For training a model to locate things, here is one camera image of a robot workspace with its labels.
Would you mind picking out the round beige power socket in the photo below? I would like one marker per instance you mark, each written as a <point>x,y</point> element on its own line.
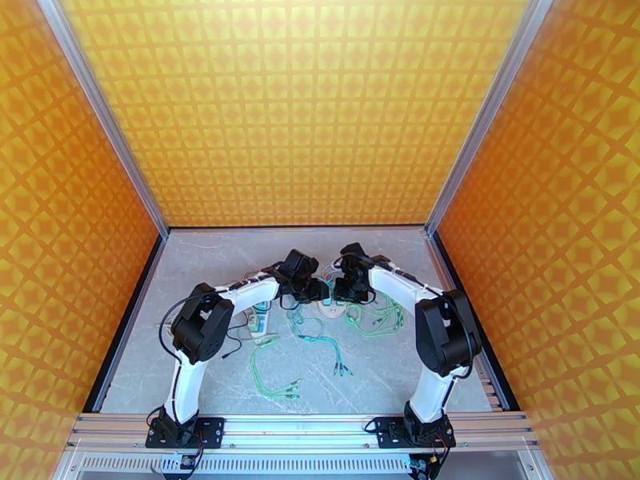
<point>332,313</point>

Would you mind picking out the white power strip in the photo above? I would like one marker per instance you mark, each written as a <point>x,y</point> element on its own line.
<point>261,331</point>

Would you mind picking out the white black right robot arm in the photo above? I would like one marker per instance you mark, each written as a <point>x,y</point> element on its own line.
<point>430,393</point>

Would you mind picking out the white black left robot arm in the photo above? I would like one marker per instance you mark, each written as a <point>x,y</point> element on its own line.
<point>187,383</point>

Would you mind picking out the black table edge strip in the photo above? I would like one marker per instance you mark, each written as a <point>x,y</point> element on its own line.
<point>505,393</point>
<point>300,226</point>
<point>120,343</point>

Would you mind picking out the perforated metal panel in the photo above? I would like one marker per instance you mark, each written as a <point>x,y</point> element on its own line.
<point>300,464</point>

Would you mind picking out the small circuit board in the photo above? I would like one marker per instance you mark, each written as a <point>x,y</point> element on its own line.
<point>185,462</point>
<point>422,464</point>

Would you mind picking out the aluminium front rail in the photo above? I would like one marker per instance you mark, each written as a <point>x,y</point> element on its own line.
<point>300,428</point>

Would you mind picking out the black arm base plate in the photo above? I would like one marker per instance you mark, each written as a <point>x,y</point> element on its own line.
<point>387,433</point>
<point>212,431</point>

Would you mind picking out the aluminium frame post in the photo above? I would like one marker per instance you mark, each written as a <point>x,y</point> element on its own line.
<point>487,113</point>
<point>102,113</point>

